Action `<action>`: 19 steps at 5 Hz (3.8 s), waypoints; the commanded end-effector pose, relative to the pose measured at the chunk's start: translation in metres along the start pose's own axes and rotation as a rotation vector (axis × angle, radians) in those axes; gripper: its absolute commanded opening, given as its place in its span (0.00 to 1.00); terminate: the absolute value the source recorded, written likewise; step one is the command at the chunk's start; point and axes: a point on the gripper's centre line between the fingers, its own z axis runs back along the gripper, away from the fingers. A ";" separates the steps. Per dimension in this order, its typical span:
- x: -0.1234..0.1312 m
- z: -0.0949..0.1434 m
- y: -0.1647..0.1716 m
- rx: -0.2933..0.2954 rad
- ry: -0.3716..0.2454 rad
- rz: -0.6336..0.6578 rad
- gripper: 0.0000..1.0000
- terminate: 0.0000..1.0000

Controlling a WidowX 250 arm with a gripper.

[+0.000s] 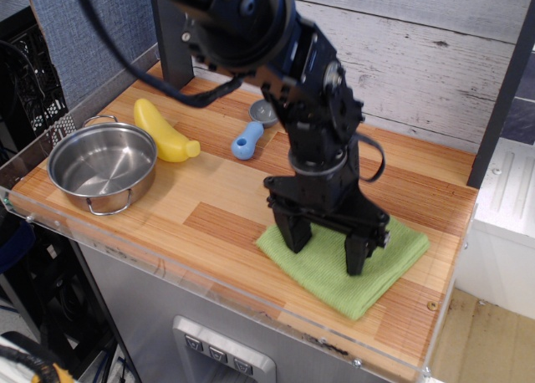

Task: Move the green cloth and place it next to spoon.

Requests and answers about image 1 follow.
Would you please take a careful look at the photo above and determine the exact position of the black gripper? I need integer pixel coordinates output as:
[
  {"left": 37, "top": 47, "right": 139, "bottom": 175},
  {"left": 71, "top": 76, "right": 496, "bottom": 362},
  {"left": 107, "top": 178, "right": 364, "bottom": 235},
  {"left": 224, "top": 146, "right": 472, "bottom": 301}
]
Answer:
[{"left": 264, "top": 148, "right": 390, "bottom": 276}]

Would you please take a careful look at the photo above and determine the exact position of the green cloth napkin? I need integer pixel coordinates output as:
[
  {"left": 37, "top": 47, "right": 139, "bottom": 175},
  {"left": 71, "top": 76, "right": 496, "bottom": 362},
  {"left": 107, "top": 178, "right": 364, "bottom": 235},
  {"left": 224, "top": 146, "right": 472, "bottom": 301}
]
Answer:
[{"left": 256, "top": 218, "right": 430, "bottom": 320}]

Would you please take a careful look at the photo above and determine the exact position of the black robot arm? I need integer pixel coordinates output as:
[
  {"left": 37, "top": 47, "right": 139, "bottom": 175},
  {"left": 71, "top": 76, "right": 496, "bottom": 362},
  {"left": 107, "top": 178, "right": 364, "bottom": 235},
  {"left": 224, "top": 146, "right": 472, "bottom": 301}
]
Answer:
[{"left": 170, "top": 0, "right": 390, "bottom": 275}]

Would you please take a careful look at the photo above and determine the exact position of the blue grey toy spoon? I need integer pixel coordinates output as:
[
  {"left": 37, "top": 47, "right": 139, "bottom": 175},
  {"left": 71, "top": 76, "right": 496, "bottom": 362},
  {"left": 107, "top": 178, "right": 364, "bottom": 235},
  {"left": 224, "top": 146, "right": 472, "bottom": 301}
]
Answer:
[{"left": 231, "top": 100, "right": 278, "bottom": 160}]

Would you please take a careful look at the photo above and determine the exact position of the white appliance top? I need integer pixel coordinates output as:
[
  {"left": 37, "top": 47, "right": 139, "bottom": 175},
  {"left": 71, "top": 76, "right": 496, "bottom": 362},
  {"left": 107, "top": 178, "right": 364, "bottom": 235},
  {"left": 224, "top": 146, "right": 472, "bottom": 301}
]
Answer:
[{"left": 456, "top": 138, "right": 534, "bottom": 319}]

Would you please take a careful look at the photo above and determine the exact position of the silver dispenser panel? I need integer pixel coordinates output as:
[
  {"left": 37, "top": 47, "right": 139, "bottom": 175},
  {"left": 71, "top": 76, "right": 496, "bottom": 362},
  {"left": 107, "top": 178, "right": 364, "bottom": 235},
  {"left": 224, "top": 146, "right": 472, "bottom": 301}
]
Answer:
[{"left": 172, "top": 315, "right": 277, "bottom": 382}]

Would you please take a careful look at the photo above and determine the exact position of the yellow plastic toy banana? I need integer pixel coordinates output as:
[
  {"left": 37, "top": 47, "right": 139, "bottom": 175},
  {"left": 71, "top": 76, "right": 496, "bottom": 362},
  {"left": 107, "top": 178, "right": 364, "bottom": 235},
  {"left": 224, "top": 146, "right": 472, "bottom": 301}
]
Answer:
[{"left": 134, "top": 99, "right": 201, "bottom": 163}]

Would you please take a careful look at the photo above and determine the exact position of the stainless steel pot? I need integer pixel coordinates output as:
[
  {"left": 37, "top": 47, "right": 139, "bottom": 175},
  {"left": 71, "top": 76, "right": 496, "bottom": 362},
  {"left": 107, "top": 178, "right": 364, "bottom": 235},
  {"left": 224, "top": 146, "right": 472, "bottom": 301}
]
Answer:
[{"left": 47, "top": 115, "right": 157, "bottom": 217}]

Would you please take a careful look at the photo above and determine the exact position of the black plastic crate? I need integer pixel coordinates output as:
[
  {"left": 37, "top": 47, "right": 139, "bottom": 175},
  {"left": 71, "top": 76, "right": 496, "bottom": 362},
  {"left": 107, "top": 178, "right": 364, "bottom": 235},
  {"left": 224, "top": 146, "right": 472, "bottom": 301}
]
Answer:
[{"left": 1, "top": 7, "right": 68, "bottom": 153}]

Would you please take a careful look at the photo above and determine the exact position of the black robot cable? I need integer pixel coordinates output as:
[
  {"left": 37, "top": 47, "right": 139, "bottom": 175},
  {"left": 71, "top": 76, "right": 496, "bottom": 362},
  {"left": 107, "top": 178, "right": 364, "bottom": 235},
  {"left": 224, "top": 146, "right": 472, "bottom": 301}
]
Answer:
[{"left": 70, "top": 0, "right": 246, "bottom": 108}]

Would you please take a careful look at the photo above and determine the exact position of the dark grey right post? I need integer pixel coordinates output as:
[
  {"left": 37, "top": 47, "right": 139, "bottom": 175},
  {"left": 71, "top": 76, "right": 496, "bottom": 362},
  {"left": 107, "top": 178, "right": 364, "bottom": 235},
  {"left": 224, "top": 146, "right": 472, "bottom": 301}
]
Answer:
[{"left": 466, "top": 0, "right": 534, "bottom": 189}]

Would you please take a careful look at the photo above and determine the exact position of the dark grey post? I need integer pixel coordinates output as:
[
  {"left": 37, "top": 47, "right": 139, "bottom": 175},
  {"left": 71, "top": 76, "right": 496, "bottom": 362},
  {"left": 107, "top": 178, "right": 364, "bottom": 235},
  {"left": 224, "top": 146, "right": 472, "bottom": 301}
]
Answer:
[
  {"left": 151, "top": 0, "right": 195, "bottom": 89},
  {"left": 466, "top": 0, "right": 534, "bottom": 189}
]

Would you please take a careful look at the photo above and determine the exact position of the dark grey left post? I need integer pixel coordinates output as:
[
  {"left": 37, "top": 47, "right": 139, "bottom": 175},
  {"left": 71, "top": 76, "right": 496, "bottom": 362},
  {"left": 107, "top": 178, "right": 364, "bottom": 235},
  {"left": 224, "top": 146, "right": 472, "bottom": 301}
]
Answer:
[{"left": 151, "top": 0, "right": 195, "bottom": 89}]

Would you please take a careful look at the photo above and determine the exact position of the clear acrylic guard rail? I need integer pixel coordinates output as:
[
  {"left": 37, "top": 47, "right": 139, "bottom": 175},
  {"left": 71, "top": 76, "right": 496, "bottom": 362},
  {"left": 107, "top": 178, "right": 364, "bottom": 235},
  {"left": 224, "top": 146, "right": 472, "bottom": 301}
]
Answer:
[{"left": 0, "top": 43, "right": 480, "bottom": 380}]

